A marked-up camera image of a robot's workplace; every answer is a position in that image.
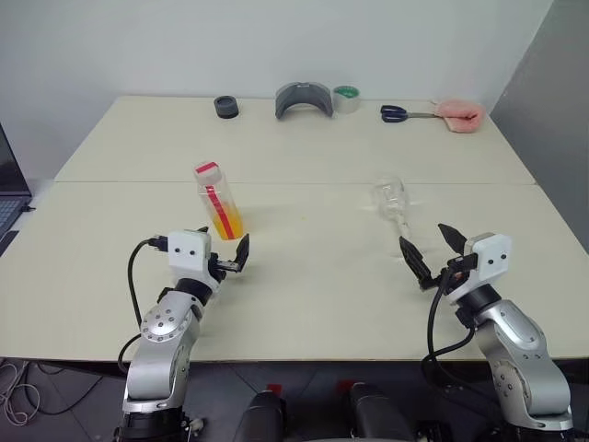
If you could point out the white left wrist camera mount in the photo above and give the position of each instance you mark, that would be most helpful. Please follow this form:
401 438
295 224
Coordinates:
188 255

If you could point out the dark rounded shape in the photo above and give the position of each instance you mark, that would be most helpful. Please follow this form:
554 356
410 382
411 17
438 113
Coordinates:
262 419
377 414

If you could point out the clear plastic wine glass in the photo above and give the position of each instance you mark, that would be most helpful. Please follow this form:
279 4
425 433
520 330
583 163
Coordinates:
389 198

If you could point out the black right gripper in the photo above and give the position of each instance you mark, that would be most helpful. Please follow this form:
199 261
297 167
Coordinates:
455 276

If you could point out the grey laptop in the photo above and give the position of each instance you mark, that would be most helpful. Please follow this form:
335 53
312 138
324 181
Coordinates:
9 184

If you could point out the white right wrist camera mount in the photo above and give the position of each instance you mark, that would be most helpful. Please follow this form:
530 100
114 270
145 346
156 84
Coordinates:
492 260

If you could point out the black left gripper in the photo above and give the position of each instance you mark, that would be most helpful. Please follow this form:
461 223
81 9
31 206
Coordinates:
216 269

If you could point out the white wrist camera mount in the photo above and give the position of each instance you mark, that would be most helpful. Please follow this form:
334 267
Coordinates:
492 260
188 255

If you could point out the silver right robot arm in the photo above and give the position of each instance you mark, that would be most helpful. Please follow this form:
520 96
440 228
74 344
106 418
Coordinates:
520 350

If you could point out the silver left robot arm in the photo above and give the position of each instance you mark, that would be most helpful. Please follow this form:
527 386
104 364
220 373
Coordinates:
158 340

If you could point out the pink cloth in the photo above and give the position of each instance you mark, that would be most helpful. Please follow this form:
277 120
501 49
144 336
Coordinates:
460 117

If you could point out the bottle with orange liquid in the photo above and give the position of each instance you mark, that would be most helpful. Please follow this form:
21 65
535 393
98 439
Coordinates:
222 216

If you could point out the red tag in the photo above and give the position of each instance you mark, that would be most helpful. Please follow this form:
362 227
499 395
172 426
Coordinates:
274 388

